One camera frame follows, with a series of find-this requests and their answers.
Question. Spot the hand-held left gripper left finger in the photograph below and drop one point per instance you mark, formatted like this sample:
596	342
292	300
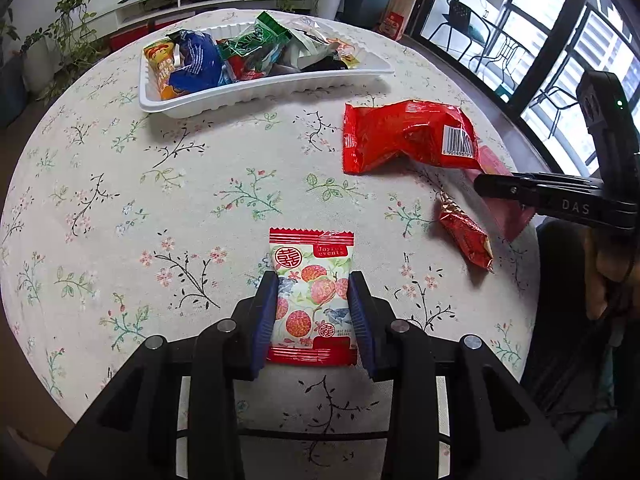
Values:
265	320

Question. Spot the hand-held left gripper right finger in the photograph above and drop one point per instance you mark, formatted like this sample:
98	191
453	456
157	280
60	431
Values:
360	325

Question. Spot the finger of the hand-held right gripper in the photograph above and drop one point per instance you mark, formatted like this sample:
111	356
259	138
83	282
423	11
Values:
525	192

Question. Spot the pink snack packet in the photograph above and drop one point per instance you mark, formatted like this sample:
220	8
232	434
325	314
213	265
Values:
496	160

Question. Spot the floral white red packet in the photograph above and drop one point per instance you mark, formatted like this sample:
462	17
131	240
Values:
310	285

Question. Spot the small red gold packet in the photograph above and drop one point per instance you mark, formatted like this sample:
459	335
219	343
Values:
465	232

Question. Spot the large red chip bag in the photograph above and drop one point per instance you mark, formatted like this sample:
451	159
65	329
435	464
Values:
400	135

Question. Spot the gold snack packet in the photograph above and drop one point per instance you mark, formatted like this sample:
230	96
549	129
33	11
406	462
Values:
348	55

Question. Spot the white plastic tray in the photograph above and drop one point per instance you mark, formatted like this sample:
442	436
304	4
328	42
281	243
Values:
210	100

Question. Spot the black snack packet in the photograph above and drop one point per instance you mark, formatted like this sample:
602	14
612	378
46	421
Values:
325	64

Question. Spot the white snack packet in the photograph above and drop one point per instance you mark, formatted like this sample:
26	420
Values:
310	40

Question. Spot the dark blue snack packet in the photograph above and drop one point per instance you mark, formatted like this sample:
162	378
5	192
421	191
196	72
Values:
200	62

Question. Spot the orange snack packet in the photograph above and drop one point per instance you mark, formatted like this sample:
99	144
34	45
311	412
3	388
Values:
162	70

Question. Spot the green snack packet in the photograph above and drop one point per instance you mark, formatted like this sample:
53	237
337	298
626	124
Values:
255	40

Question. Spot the person's right hand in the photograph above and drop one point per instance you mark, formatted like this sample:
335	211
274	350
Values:
612	270

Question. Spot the black framed balcony window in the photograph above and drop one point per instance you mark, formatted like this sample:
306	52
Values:
550	20

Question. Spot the floral tablecloth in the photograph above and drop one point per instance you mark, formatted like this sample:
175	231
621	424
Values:
150	200

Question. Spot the grey office chair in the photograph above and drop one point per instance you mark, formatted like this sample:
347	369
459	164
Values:
555	360

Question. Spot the black balcony chair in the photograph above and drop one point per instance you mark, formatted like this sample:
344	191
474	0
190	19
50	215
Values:
462	20

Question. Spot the red box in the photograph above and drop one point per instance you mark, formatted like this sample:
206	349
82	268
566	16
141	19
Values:
392	25

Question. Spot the tall plant in dark pot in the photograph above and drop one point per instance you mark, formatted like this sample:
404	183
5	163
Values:
11	90

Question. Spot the plant in ribbed white pot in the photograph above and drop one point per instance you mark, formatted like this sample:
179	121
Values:
37	62

